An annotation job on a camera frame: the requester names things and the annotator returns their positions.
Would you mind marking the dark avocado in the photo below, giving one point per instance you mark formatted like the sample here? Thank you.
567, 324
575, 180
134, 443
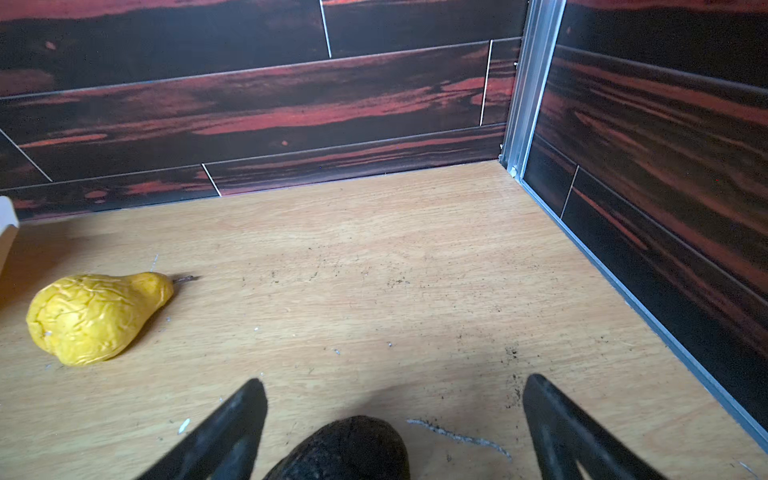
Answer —
357, 447

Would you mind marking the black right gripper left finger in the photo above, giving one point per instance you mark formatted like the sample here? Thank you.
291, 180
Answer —
225, 445

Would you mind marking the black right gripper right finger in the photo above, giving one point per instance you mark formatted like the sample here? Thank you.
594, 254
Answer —
567, 441

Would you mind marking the pink faceted fruit bowl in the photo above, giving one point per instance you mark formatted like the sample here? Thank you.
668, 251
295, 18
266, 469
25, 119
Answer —
9, 228

